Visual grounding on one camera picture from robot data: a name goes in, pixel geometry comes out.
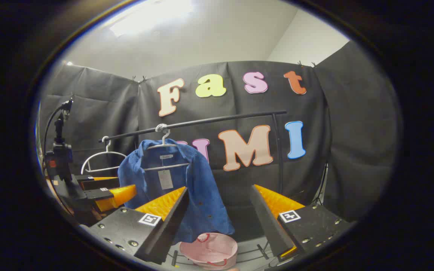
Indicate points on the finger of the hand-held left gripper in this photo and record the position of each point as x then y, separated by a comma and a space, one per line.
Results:
100, 183
98, 194

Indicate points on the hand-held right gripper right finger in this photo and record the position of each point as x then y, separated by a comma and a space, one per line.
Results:
266, 222

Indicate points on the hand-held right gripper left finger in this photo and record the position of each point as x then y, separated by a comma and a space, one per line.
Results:
168, 226

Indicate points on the blue shirt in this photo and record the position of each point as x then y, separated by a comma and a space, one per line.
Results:
202, 195

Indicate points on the pink laundry hamper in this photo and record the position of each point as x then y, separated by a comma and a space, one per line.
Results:
213, 248

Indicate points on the white clothes hanger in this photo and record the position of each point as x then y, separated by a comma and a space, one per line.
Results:
107, 147
163, 140

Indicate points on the black clothes rack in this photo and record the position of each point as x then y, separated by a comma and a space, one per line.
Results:
220, 120

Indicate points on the black backdrop stand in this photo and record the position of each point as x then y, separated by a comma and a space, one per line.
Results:
321, 188

